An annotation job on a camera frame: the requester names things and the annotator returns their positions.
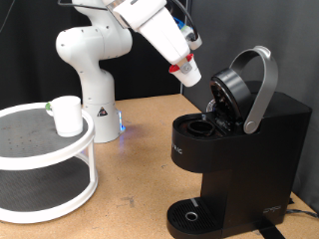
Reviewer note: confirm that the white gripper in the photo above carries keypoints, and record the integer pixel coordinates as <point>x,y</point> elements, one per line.
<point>166,36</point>

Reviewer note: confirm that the white coffee pod red foil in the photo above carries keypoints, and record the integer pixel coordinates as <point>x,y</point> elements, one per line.
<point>189,78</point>

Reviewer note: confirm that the black Keurig coffee machine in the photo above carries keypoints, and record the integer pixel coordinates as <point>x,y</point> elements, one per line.
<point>259,159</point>

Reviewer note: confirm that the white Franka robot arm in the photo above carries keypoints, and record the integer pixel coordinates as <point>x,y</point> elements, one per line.
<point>96,83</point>

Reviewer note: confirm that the grey partition panel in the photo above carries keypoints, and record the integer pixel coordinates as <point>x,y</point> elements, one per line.
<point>282,33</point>

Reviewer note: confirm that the black curtain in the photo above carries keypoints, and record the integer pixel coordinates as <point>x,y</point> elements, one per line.
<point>33,66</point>

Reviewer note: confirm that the white two-tier turntable shelf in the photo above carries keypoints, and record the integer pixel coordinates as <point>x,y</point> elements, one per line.
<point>33,159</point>

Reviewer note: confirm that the black tape strip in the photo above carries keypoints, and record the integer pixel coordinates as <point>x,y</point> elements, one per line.
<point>269,230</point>

